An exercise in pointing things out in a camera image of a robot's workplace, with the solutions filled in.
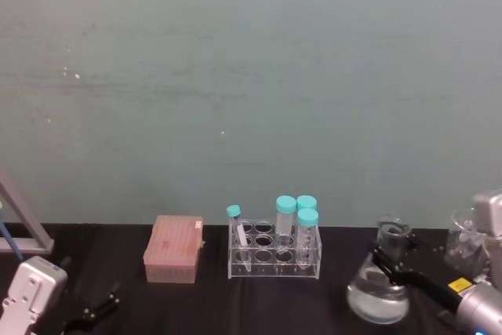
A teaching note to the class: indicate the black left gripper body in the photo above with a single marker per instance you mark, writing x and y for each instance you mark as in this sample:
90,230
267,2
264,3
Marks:
78,326

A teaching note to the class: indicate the thin tube with teal cap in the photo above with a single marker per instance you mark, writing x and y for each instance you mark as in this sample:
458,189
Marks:
239,233

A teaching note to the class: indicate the pink pipette tip box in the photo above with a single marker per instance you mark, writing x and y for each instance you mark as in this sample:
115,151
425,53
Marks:
172,248

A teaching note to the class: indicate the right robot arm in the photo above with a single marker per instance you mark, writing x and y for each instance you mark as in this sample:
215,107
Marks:
480,303

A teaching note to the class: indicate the pale green wall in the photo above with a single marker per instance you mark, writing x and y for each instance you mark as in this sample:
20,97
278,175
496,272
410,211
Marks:
251,76

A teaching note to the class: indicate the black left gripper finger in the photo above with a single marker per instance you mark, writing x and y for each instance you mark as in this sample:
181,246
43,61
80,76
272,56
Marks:
105,303
87,272

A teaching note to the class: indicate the clear acrylic tube rack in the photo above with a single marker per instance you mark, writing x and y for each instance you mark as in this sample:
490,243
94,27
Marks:
274,268

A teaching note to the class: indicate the grey metal stand frame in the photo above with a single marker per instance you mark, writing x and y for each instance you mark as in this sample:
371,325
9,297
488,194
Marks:
33,229

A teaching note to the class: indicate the clear glass conical flask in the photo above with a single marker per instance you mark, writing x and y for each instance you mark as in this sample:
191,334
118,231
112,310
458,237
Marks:
376,299

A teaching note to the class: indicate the wide tube with teal cap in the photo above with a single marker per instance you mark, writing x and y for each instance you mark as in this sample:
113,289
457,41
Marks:
285,213
308,201
307,233

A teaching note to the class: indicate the black table cloth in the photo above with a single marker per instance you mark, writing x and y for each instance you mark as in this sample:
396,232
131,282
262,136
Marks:
243,307

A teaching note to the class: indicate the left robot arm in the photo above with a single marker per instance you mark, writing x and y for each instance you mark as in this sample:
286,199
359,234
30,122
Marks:
31,292

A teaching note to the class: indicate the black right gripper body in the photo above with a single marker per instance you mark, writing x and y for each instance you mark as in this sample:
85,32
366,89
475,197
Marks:
425,286

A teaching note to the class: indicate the clear glass beaker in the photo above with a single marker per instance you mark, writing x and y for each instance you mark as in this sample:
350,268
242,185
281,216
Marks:
463,245

